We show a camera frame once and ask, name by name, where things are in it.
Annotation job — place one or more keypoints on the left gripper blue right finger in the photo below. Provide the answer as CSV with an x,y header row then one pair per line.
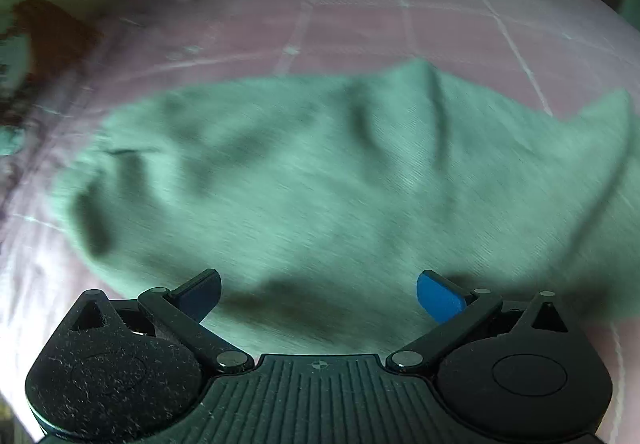
x,y
447,302

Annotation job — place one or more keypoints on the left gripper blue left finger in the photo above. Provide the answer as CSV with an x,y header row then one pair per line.
x,y
190,302

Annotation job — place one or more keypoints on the grey-green pants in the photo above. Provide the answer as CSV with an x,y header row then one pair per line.
x,y
320,200

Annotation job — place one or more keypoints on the pink checked bedsheet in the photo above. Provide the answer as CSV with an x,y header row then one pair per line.
x,y
553,56

